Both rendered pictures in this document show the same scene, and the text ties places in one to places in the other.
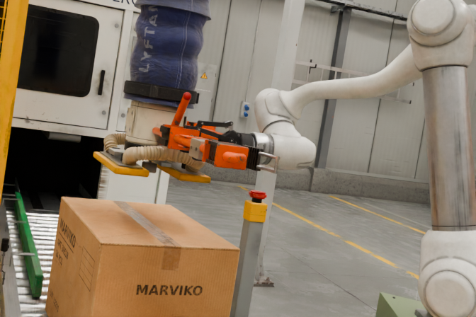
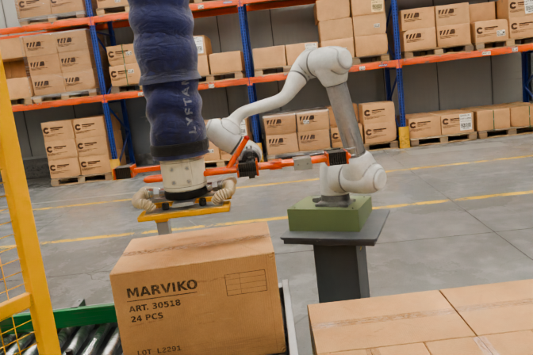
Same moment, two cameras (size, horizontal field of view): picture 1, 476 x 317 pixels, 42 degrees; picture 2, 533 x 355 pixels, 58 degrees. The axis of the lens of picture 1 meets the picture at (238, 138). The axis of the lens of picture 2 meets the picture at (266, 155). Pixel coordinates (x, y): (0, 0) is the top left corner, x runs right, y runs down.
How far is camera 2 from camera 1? 2.06 m
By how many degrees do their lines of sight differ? 67
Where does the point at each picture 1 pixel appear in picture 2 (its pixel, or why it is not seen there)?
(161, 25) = (192, 94)
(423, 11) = (343, 58)
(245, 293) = not seen: hidden behind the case
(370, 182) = not seen: outside the picture
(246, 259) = not seen: hidden behind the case
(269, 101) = (228, 127)
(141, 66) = (190, 129)
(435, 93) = (345, 95)
